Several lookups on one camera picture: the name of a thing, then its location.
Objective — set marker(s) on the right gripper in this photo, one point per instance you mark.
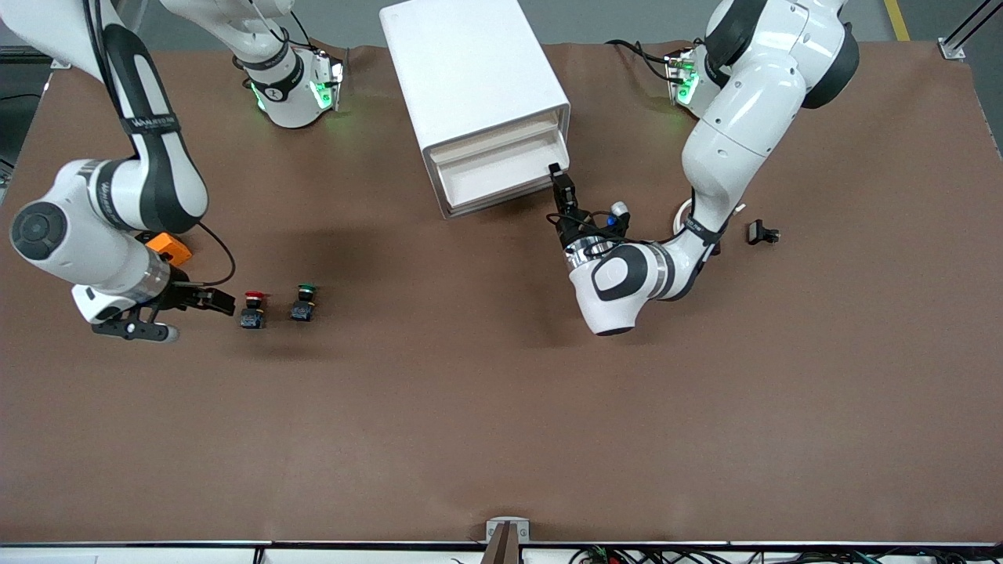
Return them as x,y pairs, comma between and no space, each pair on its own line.
182,294

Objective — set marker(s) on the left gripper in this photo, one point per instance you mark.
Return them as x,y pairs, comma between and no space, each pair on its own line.
572,227

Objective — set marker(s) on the red push button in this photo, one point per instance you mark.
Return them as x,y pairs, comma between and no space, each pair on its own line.
251,318

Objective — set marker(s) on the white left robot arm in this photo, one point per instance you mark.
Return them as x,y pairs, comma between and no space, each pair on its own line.
744,117

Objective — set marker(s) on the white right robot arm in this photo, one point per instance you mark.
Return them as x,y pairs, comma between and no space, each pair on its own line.
149,157

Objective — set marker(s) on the green push button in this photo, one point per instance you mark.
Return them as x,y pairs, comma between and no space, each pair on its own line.
302,312

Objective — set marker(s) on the orange box with hole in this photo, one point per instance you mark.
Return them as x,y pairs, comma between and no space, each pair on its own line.
174,249

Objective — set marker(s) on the white curved plastic arc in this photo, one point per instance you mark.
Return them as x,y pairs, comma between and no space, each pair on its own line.
740,208

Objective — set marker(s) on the small black clip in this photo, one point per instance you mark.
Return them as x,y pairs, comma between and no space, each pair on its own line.
758,232

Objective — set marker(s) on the brown table cover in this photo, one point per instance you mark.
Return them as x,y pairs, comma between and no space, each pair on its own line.
501,392

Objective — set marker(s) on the grey metal bracket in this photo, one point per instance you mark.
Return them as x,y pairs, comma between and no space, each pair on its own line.
494,523

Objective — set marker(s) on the aluminium frame profile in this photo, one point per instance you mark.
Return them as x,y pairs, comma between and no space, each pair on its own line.
952,48

